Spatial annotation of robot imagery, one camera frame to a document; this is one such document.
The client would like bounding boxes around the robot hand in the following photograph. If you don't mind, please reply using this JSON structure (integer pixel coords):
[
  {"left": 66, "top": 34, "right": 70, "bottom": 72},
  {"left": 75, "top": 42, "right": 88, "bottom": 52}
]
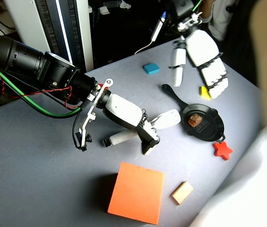
[
  {"left": 102, "top": 93, "right": 181, "bottom": 156},
  {"left": 169, "top": 29, "right": 229, "bottom": 99}
]

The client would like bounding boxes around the brown food piece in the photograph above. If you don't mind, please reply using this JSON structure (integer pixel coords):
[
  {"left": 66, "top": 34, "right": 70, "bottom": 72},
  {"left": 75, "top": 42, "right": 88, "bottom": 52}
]
[{"left": 187, "top": 113, "right": 202, "bottom": 128}]

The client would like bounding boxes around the black cast iron skillet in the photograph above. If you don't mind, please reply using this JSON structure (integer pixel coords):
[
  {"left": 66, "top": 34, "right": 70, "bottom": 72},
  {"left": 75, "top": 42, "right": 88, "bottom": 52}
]
[{"left": 161, "top": 83, "right": 226, "bottom": 142}]

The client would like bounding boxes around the person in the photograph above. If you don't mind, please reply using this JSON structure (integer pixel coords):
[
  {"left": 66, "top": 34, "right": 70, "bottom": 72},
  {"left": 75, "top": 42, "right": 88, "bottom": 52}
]
[{"left": 198, "top": 0, "right": 237, "bottom": 42}]

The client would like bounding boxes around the yellow block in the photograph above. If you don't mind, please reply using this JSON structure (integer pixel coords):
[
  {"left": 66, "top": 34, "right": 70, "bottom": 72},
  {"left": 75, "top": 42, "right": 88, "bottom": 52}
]
[{"left": 199, "top": 86, "right": 212, "bottom": 99}]

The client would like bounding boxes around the blue block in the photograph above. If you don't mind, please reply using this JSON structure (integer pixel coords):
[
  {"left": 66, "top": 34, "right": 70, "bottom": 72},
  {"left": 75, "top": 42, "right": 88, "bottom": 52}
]
[{"left": 143, "top": 62, "right": 160, "bottom": 75}]

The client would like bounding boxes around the large orange block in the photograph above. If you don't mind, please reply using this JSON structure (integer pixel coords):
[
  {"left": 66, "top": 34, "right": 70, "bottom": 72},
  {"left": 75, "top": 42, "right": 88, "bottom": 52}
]
[{"left": 107, "top": 162, "right": 166, "bottom": 225}]

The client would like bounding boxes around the grey table cloth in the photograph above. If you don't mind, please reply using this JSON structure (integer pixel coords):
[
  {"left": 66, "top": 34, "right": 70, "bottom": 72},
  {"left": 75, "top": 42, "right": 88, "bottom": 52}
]
[{"left": 0, "top": 39, "right": 264, "bottom": 227}]

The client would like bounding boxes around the beige wooden block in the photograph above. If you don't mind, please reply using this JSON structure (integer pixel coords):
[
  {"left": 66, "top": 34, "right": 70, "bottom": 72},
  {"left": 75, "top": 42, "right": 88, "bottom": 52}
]
[{"left": 170, "top": 181, "right": 194, "bottom": 205}]

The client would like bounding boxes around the red star block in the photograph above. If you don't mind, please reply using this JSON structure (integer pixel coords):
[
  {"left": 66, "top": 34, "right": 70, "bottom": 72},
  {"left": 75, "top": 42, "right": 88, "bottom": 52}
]
[{"left": 213, "top": 141, "right": 233, "bottom": 161}]

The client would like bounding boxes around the white robot body column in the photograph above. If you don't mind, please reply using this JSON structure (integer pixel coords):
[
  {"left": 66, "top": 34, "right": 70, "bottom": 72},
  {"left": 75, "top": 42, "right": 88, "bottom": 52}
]
[{"left": 4, "top": 0, "right": 94, "bottom": 73}]

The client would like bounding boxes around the white sheet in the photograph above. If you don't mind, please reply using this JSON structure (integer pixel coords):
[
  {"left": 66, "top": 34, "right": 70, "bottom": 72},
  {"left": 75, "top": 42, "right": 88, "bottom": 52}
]
[{"left": 190, "top": 127, "right": 267, "bottom": 227}]

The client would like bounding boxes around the white cable with adapter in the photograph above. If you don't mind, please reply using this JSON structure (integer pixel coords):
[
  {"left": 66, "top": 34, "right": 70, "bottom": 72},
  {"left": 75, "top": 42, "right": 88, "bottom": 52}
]
[{"left": 134, "top": 10, "right": 167, "bottom": 55}]

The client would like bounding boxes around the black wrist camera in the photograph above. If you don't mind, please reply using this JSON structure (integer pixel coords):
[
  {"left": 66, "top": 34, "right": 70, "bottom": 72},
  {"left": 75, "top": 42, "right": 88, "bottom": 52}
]
[{"left": 75, "top": 131, "right": 93, "bottom": 152}]

